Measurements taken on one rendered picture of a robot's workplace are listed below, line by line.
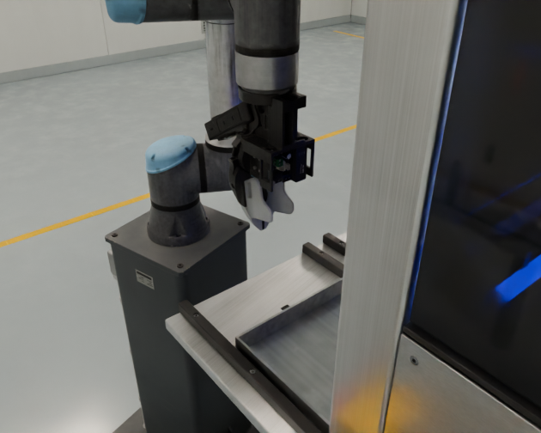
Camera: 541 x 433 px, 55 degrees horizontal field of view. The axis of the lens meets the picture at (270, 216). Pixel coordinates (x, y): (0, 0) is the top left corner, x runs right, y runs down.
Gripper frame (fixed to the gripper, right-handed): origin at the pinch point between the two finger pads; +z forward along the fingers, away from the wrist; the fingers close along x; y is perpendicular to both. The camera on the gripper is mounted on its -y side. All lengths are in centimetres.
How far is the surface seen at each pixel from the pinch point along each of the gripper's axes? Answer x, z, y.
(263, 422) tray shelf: -10.6, 21.5, 14.2
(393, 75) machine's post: -12.5, -29.9, 30.5
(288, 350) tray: 0.5, 21.3, 6.5
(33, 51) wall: 104, 86, -492
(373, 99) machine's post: -12.5, -28.0, 29.1
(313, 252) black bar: 20.2, 19.7, -9.3
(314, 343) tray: 4.9, 21.3, 7.9
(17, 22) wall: 96, 59, -492
